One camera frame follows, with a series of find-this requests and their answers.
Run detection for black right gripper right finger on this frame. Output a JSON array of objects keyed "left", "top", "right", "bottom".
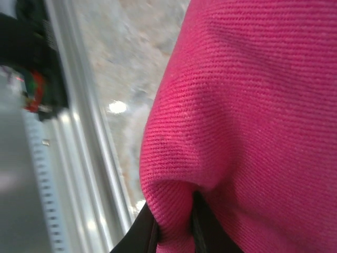
[{"left": 190, "top": 190, "right": 242, "bottom": 253}]

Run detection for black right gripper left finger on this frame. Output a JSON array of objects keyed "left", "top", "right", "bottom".
[{"left": 110, "top": 202, "right": 161, "bottom": 253}]

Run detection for pink long pants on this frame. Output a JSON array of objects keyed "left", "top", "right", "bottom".
[{"left": 138, "top": 0, "right": 337, "bottom": 253}]

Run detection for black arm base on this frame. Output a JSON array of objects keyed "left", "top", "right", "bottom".
[{"left": 0, "top": 0, "right": 71, "bottom": 122}]

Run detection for silver aluminium frame rail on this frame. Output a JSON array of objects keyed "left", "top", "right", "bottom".
[{"left": 43, "top": 0, "right": 135, "bottom": 253}]

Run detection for white slotted cable duct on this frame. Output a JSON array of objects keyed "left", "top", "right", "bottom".
[{"left": 23, "top": 110, "right": 66, "bottom": 253}]

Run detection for red and green wire bundle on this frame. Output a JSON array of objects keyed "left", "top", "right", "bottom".
[{"left": 21, "top": 69, "right": 47, "bottom": 113}]

